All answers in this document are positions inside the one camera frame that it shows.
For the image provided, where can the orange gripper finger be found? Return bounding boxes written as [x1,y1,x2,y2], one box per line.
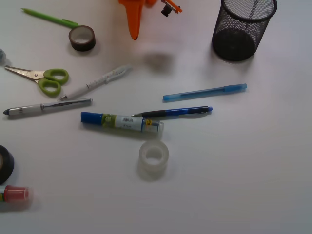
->
[125,2,143,40]

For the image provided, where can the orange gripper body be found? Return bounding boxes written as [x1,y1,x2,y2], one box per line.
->
[118,0,156,6]

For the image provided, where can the green handled scissors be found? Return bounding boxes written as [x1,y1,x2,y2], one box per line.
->
[4,65,69,97]

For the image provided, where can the white patterned pen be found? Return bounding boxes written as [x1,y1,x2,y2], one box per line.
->
[58,65,132,101]

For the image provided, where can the green pen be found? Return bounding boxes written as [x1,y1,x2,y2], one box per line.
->
[21,8,79,28]

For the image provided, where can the light blue capped pen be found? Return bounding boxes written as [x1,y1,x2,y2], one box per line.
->
[163,83,247,102]

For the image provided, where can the black mesh pen holder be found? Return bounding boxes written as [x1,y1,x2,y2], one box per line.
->
[212,0,277,62]

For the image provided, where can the dark blue black pen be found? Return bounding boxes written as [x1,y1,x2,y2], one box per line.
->
[132,106,213,118]

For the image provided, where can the silver white pen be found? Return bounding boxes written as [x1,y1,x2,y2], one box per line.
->
[3,97,93,118]

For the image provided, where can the brown tape roll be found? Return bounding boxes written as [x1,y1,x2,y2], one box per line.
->
[68,25,96,52]

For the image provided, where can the blue cap marker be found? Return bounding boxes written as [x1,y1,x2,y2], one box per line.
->
[80,111,165,134]

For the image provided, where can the small grey object at edge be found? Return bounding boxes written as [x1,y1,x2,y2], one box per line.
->
[0,49,6,64]

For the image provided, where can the clear tape roll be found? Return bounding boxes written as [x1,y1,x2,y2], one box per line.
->
[137,140,170,182]

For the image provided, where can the black tape roll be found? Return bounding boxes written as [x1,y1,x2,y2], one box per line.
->
[0,145,15,184]

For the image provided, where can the red cap marker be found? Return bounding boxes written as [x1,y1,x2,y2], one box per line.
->
[0,185,30,203]

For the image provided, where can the small black camera on bracket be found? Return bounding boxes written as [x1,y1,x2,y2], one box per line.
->
[161,0,183,17]

